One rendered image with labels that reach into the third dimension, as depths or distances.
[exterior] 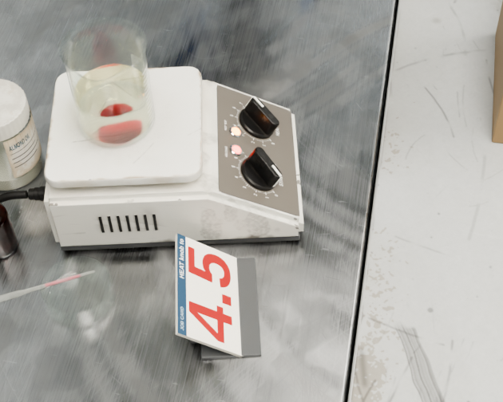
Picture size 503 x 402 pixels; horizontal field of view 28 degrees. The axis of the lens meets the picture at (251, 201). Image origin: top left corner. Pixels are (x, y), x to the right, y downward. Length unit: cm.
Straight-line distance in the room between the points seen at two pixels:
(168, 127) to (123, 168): 5
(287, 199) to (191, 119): 10
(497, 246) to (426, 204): 7
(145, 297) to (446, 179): 28
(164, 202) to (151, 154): 4
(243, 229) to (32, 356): 19
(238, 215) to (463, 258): 18
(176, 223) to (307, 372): 16
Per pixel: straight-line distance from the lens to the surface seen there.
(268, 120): 82
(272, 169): 79
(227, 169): 79
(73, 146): 79
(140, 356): 77
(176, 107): 80
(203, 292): 76
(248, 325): 77
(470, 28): 101
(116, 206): 77
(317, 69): 95
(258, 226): 79
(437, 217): 84
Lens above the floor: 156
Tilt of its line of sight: 51 degrees down
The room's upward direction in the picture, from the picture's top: 3 degrees counter-clockwise
